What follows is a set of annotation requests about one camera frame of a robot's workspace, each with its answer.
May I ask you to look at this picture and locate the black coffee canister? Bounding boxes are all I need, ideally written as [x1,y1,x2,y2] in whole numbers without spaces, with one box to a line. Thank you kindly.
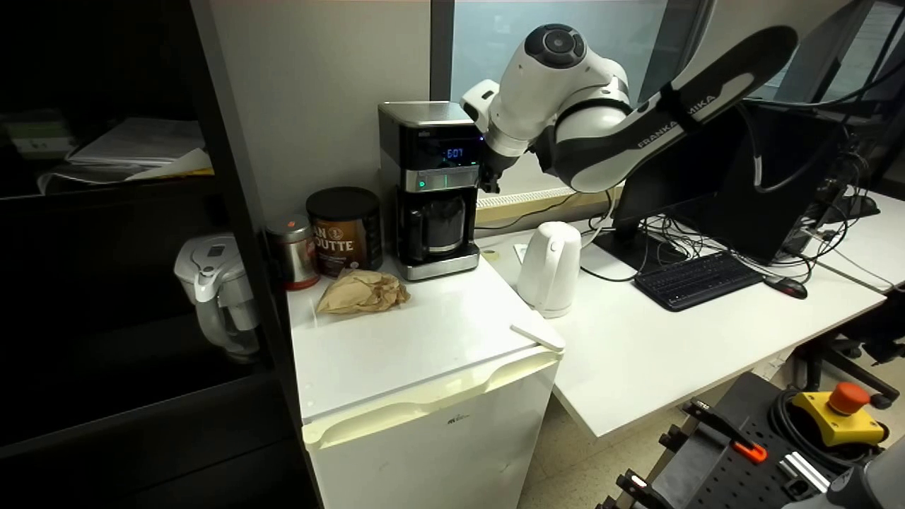
[306,186,383,278]

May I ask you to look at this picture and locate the black clamp orange tip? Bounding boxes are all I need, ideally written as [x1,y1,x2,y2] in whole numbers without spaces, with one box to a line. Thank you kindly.
[687,398,769,467]

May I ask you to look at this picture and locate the white electric kettle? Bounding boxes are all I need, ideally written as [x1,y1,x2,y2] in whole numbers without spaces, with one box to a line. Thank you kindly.
[514,220,581,319]

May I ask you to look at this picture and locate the white mini fridge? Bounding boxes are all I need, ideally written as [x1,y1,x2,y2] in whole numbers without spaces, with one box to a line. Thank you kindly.
[288,265,562,509]

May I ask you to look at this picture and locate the black shelving unit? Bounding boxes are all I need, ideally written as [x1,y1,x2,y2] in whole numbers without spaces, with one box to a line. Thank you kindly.
[0,0,318,509]

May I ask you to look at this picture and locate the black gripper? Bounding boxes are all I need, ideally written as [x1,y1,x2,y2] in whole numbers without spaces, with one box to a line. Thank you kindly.
[477,150,510,193]

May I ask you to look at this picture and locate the black mounting base plate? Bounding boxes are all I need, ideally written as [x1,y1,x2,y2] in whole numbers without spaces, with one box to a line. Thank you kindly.
[593,371,905,509]

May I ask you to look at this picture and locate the black keyboard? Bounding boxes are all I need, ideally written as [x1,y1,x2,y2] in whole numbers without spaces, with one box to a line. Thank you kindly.
[634,254,760,310]

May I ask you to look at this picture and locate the stack of papers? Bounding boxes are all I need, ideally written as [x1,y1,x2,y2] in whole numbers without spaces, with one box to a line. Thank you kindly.
[36,117,214,193]

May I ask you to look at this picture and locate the small red silver can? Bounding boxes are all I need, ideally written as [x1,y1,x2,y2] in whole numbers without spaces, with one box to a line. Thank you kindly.
[282,223,319,288]

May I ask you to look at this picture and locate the black silver coffee machine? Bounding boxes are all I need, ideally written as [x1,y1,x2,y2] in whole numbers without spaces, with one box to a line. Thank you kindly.
[380,100,480,282]

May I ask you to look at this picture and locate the black computer monitor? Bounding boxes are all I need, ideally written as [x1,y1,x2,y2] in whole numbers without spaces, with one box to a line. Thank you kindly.
[596,102,847,269]

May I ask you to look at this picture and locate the yellow emergency stop button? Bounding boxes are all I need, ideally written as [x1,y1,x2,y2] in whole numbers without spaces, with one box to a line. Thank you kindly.
[791,382,889,446]

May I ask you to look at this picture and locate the crumpled brown paper bag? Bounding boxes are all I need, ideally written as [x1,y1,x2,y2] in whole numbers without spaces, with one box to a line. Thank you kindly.
[318,272,411,317]

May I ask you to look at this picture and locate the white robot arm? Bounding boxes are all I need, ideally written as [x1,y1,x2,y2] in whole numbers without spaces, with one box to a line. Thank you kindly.
[460,22,797,193]

